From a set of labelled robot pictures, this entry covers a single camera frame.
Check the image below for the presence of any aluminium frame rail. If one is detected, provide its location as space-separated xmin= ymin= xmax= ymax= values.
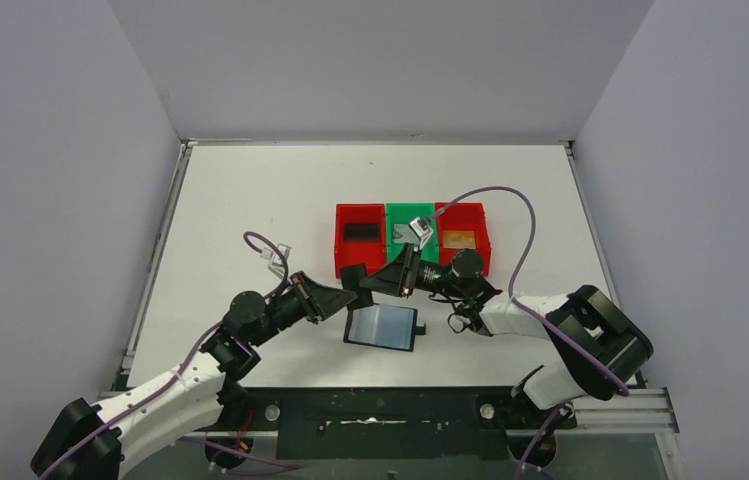
xmin=72 ymin=387 xmax=680 ymax=480

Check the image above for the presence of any green bin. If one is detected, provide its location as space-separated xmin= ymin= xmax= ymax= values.
xmin=385 ymin=203 xmax=440 ymax=263

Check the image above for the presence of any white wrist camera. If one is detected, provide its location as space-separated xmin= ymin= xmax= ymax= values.
xmin=261 ymin=243 xmax=291 ymax=278
xmin=409 ymin=217 xmax=434 ymax=252

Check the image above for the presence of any gold card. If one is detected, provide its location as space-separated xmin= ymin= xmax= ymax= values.
xmin=440 ymin=230 xmax=477 ymax=250

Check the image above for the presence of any red bin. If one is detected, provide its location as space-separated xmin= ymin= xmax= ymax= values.
xmin=436 ymin=202 xmax=492 ymax=277
xmin=333 ymin=203 xmax=387 ymax=278

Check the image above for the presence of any black leather card holder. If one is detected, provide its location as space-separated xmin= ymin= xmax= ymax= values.
xmin=343 ymin=304 xmax=427 ymax=352

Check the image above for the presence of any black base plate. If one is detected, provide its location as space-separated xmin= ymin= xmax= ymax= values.
xmin=204 ymin=386 xmax=550 ymax=461

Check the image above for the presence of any black card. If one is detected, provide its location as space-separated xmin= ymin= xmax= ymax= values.
xmin=343 ymin=223 xmax=381 ymax=242

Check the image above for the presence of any dark card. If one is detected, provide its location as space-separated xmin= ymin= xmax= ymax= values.
xmin=339 ymin=263 xmax=374 ymax=311

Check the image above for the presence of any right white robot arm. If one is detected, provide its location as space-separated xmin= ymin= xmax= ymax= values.
xmin=359 ymin=246 xmax=654 ymax=411

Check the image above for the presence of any silver card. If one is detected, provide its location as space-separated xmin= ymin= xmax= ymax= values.
xmin=392 ymin=223 xmax=418 ymax=244

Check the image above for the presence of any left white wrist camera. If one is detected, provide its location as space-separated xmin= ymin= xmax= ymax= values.
xmin=261 ymin=243 xmax=291 ymax=278

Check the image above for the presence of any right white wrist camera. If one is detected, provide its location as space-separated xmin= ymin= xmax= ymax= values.
xmin=409 ymin=217 xmax=434 ymax=252

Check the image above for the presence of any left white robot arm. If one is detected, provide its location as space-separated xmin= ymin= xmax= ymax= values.
xmin=30 ymin=271 xmax=357 ymax=479

